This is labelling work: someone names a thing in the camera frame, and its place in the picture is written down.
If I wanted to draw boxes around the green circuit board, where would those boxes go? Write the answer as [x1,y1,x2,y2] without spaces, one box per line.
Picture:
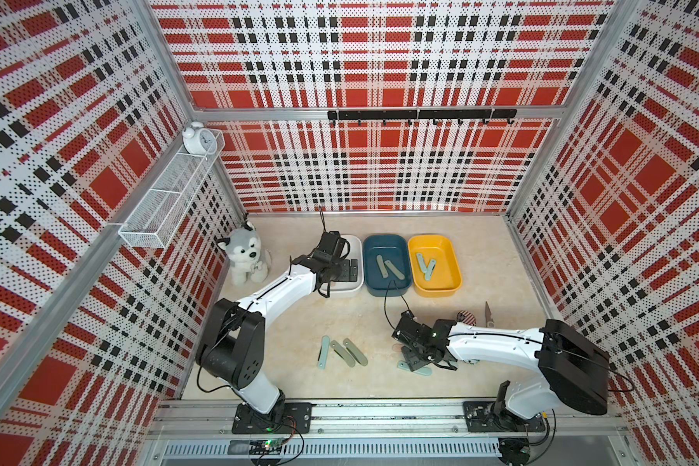
[227,439,283,456]

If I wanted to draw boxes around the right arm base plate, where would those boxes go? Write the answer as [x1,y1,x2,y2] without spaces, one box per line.
[463,401,547,433]

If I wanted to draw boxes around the olive knife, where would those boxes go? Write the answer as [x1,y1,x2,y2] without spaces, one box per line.
[376,254,389,279]
[384,259,406,281]

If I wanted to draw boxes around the olive knife left one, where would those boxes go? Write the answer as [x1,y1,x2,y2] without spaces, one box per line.
[330,340,356,367]

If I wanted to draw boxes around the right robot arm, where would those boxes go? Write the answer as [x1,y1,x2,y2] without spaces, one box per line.
[392,311,610,421]

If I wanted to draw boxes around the husky plush toy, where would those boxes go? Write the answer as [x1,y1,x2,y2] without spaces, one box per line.
[216,221,271,287]

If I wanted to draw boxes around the dark teal storage box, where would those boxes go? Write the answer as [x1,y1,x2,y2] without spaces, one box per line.
[363,234,413,297]

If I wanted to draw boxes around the white kitchen scissors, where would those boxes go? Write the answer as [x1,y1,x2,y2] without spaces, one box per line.
[485,302,495,328]

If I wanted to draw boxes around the white storage box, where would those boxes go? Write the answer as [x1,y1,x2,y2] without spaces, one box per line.
[331,235,364,297]

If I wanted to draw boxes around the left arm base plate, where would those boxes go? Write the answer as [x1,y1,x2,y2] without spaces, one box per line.
[231,402,313,435]

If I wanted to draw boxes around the mint knife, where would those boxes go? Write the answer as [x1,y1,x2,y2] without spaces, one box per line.
[425,258,437,281]
[416,252,430,282]
[316,335,331,370]
[397,360,433,377]

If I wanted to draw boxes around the yellow storage box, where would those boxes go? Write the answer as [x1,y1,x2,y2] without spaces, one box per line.
[408,234,463,298]

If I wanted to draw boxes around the black wall hook rail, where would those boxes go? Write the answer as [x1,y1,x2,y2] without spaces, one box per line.
[327,109,518,123]

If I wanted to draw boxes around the white alarm clock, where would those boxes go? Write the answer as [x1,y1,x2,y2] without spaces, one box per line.
[182,122,217,155]

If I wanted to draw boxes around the olive knife left two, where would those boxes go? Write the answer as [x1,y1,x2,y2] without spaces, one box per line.
[343,338,369,367]

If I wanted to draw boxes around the white wire mesh shelf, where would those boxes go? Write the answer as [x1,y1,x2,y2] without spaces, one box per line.
[120,128,224,249]

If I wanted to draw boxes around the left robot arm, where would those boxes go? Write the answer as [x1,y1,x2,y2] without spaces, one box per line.
[195,231,351,423]

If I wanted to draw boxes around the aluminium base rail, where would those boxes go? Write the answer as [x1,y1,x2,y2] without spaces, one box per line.
[149,398,627,440]

